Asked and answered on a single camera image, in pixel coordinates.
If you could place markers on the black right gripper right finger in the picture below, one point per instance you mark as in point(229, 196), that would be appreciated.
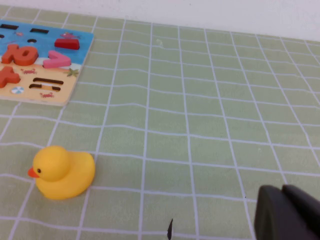
point(305, 202)

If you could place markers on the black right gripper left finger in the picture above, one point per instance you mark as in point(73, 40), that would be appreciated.
point(275, 217)

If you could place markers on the blue wooden puzzle board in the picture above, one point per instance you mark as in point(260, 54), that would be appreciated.
point(55, 75)

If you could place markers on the pink greater-than sign piece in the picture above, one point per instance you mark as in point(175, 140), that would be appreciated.
point(56, 62)

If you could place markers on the orange number ten piece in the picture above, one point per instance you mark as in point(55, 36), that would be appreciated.
point(23, 55)

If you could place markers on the orange plus sign piece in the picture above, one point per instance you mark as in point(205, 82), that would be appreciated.
point(8, 77)

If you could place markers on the yellow rubber duck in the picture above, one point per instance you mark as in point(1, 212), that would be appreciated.
point(65, 175)

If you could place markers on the red rectangular block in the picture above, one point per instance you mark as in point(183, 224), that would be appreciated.
point(67, 44)

